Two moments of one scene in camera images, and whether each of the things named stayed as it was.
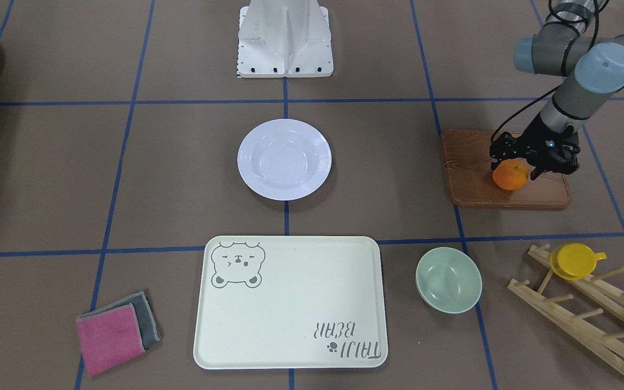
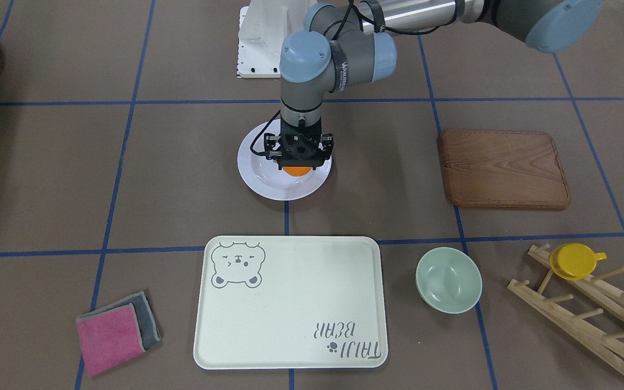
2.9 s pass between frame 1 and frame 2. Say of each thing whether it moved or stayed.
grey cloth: stayed
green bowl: stayed
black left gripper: moved
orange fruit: moved
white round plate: stayed
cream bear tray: stayed
